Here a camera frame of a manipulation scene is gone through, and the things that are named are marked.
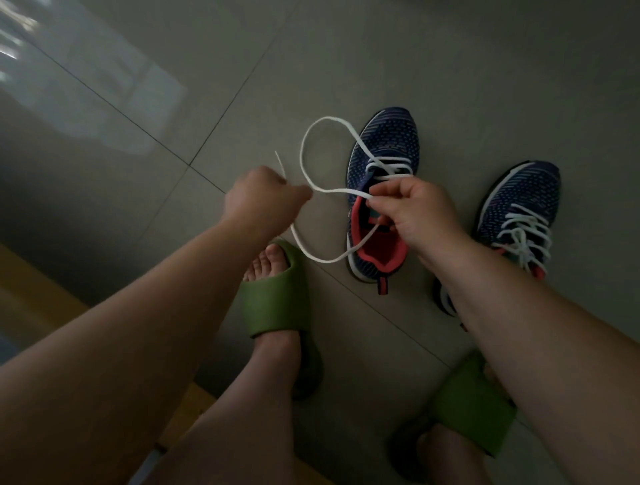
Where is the person's right forearm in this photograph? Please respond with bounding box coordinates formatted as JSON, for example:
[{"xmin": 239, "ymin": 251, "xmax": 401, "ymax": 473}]
[{"xmin": 429, "ymin": 235, "xmax": 640, "ymax": 485}]

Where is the person's leg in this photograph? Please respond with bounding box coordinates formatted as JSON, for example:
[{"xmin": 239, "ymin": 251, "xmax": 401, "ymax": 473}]
[
  {"xmin": 416, "ymin": 424, "xmax": 493, "ymax": 485},
  {"xmin": 145, "ymin": 243, "xmax": 303, "ymax": 485}
]

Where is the person's left hand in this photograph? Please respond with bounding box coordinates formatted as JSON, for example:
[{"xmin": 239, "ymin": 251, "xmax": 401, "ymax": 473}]
[{"xmin": 221, "ymin": 165, "xmax": 315, "ymax": 241}]

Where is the person's right hand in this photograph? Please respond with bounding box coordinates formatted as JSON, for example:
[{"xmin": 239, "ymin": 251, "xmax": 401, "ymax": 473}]
[{"xmin": 367, "ymin": 175, "xmax": 471, "ymax": 266}]

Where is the white shoelace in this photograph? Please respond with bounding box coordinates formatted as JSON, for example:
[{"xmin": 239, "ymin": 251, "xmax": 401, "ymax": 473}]
[
  {"xmin": 273, "ymin": 115, "xmax": 416, "ymax": 264},
  {"xmin": 492, "ymin": 202, "xmax": 553, "ymax": 276}
]

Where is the blue knit sneaker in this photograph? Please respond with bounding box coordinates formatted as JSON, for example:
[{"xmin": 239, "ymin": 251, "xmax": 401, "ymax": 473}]
[
  {"xmin": 345, "ymin": 106, "xmax": 421, "ymax": 296},
  {"xmin": 432, "ymin": 159, "xmax": 562, "ymax": 330}
]

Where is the green foam slipper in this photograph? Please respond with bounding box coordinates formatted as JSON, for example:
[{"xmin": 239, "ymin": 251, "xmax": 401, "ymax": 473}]
[
  {"xmin": 239, "ymin": 239, "xmax": 325, "ymax": 402},
  {"xmin": 387, "ymin": 349, "xmax": 517, "ymax": 480}
]

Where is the person's right leg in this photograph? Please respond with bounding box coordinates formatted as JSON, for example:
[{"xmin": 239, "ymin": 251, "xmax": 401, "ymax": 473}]
[{"xmin": 416, "ymin": 424, "xmax": 493, "ymax": 485}]

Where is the person's left leg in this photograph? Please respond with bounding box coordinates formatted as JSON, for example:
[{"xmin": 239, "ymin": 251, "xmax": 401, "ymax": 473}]
[{"xmin": 145, "ymin": 243, "xmax": 303, "ymax": 485}]

